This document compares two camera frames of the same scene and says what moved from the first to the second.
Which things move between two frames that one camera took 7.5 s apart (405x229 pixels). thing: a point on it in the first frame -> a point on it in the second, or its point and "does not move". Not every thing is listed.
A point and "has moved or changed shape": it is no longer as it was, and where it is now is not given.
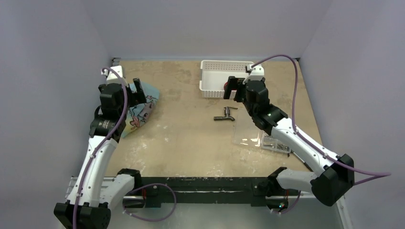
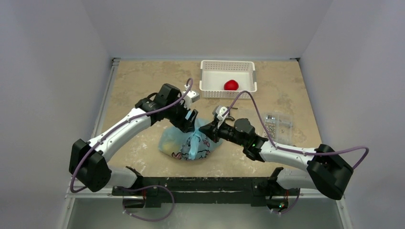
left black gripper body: x=133 y=98 -> x=176 y=115
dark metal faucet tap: x=227 y=116 does not move
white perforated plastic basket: x=215 y=73 does not move
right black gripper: x=237 y=87 -> x=215 y=130
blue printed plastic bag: x=137 y=115 has moved or changed shape
